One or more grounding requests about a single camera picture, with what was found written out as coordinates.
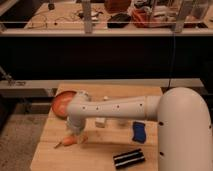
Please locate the red container on shelf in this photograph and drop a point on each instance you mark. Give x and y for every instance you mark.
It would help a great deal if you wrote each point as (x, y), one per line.
(142, 18)

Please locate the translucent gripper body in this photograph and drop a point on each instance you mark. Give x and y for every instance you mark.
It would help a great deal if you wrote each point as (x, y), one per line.
(72, 130)

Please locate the grey metal post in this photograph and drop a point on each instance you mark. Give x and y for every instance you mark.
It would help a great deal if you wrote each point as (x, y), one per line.
(184, 11)
(86, 6)

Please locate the grey metal post left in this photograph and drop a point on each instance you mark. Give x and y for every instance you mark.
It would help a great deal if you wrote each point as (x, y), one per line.
(86, 6)

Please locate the black white striped block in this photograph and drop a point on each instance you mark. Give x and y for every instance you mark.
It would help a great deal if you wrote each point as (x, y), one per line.
(128, 159)

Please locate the white tube bottle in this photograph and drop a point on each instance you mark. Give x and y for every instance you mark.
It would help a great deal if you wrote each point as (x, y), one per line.
(101, 122)

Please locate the grey metal post right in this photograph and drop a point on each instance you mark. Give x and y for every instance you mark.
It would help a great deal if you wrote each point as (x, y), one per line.
(184, 11)

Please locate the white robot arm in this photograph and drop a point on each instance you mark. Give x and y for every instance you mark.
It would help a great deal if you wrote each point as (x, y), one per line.
(184, 125)

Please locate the black bowl on shelf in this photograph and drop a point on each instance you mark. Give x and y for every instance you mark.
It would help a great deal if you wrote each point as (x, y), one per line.
(119, 20)

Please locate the blue sponge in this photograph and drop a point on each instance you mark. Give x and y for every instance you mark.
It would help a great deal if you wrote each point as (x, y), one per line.
(139, 134)

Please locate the orange wooden bowl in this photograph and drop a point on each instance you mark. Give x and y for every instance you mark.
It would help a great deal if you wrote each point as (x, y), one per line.
(60, 103)

